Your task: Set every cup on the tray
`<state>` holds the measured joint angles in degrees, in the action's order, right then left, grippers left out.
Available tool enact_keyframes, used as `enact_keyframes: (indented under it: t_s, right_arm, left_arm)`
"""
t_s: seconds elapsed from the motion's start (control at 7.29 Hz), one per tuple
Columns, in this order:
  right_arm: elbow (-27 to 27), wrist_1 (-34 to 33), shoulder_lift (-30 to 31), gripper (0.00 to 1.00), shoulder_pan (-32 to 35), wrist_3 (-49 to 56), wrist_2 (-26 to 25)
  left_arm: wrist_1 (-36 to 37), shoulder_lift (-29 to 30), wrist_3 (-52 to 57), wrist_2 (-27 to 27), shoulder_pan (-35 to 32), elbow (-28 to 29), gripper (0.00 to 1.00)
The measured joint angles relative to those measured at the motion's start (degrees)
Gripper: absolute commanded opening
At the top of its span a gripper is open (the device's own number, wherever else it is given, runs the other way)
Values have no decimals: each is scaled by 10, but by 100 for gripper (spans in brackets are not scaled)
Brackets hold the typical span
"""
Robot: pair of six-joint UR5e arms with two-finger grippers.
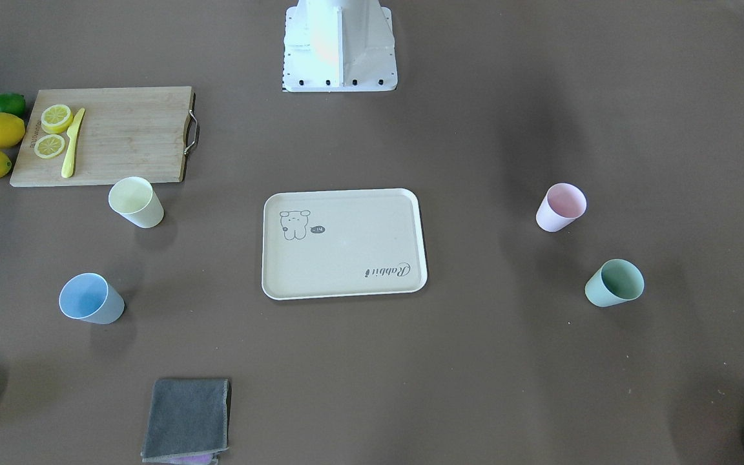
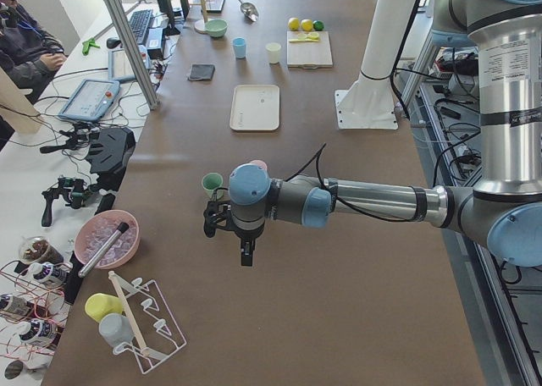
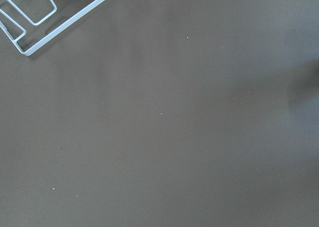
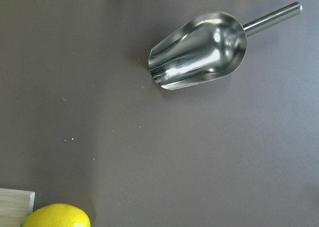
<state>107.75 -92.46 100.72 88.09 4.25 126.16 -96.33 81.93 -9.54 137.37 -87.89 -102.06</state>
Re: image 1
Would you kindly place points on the lemon slice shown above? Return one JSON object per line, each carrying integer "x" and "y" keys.
{"x": 49, "y": 146}
{"x": 56, "y": 119}

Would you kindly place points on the lemon slice upper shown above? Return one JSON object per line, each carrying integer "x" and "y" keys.
{"x": 56, "y": 119}

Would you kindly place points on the pink cup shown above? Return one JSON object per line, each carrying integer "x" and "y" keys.
{"x": 563, "y": 204}

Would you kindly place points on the bamboo cutting board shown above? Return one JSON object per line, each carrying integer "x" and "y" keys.
{"x": 136, "y": 131}

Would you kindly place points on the yellow plastic knife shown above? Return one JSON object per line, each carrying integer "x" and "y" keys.
{"x": 72, "y": 132}

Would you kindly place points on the grey folded cloth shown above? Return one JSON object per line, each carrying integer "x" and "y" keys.
{"x": 188, "y": 421}

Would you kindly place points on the green lime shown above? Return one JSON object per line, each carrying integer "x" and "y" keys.
{"x": 12, "y": 103}

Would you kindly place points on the green cup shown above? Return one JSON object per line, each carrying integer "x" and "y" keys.
{"x": 616, "y": 282}

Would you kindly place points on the cream rabbit tray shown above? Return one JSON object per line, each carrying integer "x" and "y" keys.
{"x": 325, "y": 244}

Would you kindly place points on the blue cup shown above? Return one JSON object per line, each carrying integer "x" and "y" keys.
{"x": 90, "y": 298}

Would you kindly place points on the cream yellow cup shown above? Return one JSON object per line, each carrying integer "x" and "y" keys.
{"x": 134, "y": 199}

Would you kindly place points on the lemon slice lower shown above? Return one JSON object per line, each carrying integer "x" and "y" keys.
{"x": 49, "y": 146}

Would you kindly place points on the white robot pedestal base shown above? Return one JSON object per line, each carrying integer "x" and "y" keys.
{"x": 339, "y": 46}

